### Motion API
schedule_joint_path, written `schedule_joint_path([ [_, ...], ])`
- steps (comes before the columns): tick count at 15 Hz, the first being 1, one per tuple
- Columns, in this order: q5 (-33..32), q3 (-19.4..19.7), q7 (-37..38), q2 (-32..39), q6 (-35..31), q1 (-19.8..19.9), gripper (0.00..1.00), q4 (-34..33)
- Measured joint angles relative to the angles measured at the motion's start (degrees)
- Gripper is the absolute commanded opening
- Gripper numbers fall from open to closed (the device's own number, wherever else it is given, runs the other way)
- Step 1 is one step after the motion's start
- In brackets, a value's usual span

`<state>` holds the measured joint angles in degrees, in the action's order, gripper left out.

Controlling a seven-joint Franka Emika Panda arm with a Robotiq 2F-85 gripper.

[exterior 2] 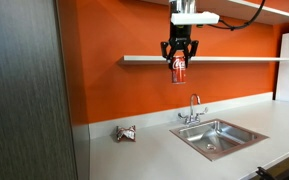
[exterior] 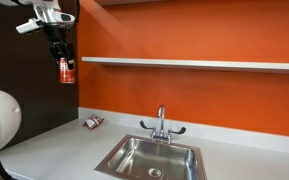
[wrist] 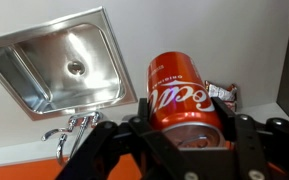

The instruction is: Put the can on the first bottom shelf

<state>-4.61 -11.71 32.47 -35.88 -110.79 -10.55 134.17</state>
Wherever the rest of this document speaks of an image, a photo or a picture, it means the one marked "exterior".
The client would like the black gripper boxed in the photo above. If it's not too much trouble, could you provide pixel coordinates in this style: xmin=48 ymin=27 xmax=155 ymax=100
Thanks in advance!
xmin=43 ymin=24 xmax=77 ymax=71

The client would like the black cable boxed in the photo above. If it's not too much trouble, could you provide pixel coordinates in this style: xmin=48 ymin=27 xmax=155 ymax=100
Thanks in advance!
xmin=57 ymin=0 xmax=82 ymax=31
xmin=0 ymin=150 xmax=16 ymax=180

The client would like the chrome faucet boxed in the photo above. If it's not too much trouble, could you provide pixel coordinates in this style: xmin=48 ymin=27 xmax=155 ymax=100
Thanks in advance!
xmin=139 ymin=104 xmax=187 ymax=143

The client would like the crumpled red snack wrapper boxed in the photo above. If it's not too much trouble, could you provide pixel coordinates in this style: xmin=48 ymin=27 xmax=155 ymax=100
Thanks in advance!
xmin=82 ymin=113 xmax=105 ymax=131

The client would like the red soda can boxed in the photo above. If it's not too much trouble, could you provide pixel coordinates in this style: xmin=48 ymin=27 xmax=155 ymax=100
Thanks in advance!
xmin=58 ymin=57 xmax=76 ymax=85

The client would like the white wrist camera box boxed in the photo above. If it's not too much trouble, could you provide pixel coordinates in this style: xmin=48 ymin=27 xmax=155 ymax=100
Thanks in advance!
xmin=15 ymin=17 xmax=46 ymax=35

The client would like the white backsplash strip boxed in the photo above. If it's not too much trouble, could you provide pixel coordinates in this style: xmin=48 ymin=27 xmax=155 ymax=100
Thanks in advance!
xmin=77 ymin=106 xmax=289 ymax=158

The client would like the stainless steel sink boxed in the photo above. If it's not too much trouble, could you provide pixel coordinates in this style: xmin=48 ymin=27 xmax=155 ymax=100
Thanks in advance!
xmin=94 ymin=133 xmax=208 ymax=180

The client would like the long white wall shelf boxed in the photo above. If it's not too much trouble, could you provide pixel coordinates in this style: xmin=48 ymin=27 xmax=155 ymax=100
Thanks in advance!
xmin=81 ymin=56 xmax=289 ymax=75

